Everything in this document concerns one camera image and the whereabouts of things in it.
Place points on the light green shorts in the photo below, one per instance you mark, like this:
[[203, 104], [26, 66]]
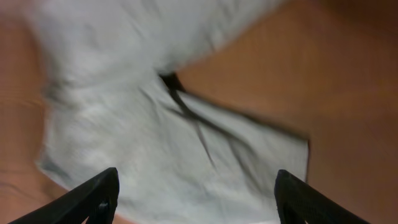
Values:
[[180, 159]]

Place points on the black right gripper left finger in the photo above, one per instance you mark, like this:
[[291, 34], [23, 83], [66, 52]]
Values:
[[92, 202]]

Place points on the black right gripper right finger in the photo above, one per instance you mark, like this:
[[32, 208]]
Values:
[[299, 203]]

